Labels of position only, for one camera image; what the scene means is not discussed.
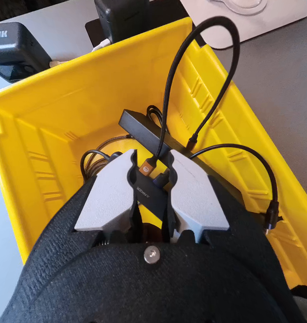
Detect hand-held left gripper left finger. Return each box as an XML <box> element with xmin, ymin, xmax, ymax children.
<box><xmin>74</xmin><ymin>149</ymin><xmax>144</xmax><ymax>241</ymax></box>

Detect long black usb hub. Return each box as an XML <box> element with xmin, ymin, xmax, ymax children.
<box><xmin>118</xmin><ymin>109</ymin><xmax>212</xmax><ymax>174</ymax></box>

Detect white board stand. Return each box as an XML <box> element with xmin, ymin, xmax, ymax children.
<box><xmin>180</xmin><ymin>0</ymin><xmax>307</xmax><ymax>50</ymax></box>

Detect black power adapter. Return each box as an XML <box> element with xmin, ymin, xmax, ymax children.
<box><xmin>0</xmin><ymin>22</ymin><xmax>52</xmax><ymax>84</ymax></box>
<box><xmin>94</xmin><ymin>0</ymin><xmax>151</xmax><ymax>44</ymax></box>

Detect thin black cable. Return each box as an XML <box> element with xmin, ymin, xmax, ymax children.
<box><xmin>146</xmin><ymin>105</ymin><xmax>170</xmax><ymax>135</ymax></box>
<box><xmin>80</xmin><ymin>150</ymin><xmax>122</xmax><ymax>177</ymax></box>

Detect small black usb hub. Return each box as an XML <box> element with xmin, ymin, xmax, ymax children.
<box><xmin>128</xmin><ymin>165</ymin><xmax>171</xmax><ymax>224</ymax></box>

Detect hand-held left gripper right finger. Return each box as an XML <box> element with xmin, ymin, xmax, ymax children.
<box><xmin>162</xmin><ymin>149</ymin><xmax>231</xmax><ymax>244</ymax></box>

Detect black usb cable dark plug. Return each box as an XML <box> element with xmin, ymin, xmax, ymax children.
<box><xmin>190</xmin><ymin>144</ymin><xmax>282</xmax><ymax>235</ymax></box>

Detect yellow plastic bin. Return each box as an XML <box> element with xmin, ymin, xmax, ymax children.
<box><xmin>0</xmin><ymin>16</ymin><xmax>307</xmax><ymax>291</ymax></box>

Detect black usb cable orange plugs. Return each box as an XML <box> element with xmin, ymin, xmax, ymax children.
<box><xmin>139</xmin><ymin>16</ymin><xmax>241</xmax><ymax>177</ymax></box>

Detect dark braided usb cable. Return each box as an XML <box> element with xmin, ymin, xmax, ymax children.
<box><xmin>82</xmin><ymin>135</ymin><xmax>132</xmax><ymax>183</ymax></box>

